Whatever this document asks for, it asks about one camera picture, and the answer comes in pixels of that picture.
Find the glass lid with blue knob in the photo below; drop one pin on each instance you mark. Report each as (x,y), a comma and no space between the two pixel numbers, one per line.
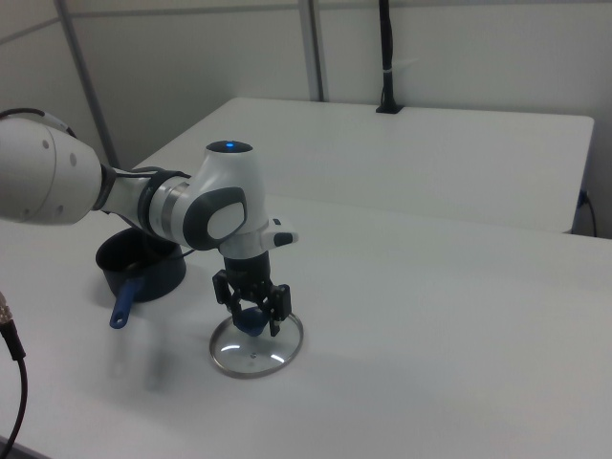
(258,351)

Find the white side table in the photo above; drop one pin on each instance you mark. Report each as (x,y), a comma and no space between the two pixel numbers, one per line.
(406,158)

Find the slim grey wall post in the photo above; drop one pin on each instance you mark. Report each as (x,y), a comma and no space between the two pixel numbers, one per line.
(91,86)

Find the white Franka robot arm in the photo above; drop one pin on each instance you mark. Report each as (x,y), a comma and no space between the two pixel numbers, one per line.
(220,201)

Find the black camera pole with clamp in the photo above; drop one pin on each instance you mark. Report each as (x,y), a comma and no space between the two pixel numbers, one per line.
(388,57)

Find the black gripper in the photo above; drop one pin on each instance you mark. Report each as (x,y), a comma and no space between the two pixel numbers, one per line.
(248,277)

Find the wide grey wall post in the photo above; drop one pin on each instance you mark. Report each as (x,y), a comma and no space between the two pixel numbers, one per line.
(315,48)

